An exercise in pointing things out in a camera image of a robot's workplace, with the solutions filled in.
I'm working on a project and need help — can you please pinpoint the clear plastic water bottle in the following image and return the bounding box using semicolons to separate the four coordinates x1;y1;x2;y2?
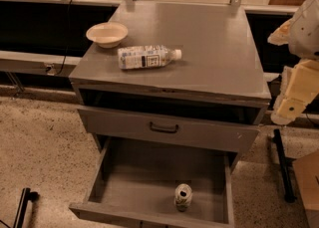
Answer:
118;45;182;70

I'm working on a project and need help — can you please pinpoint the black cable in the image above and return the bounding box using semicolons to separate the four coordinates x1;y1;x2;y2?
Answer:
53;0;86;77

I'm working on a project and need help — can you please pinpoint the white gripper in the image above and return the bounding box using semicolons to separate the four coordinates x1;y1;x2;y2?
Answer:
267;19;319;125

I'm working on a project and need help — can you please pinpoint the brown cardboard box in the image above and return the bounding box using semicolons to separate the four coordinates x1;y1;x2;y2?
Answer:
293;150;319;228

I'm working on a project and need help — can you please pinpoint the black bar lower left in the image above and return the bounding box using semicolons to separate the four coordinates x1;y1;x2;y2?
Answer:
13;187;39;228

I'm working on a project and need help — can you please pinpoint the black drawer handle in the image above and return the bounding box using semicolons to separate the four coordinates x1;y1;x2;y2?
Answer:
149;121;179;133

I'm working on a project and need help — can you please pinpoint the white paper bowl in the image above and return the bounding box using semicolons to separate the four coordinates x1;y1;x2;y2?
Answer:
86;22;128;48

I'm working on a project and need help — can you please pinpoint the white green 7up can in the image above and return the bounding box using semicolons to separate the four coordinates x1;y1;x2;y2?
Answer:
173;183;193;212

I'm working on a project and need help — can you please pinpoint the black metal stand leg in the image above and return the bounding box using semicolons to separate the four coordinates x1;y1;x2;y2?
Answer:
273;128;296;203

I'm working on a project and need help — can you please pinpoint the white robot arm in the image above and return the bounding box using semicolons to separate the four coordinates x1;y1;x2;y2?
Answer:
267;0;319;125

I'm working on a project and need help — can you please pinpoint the open grey middle drawer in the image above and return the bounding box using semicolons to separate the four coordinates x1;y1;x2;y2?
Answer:
70;137;234;228

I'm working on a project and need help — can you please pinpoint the grey drawer cabinet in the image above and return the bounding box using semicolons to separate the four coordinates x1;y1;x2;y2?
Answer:
69;0;273;173

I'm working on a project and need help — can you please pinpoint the closed grey top drawer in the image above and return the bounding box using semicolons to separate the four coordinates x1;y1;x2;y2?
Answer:
78;106;258;152

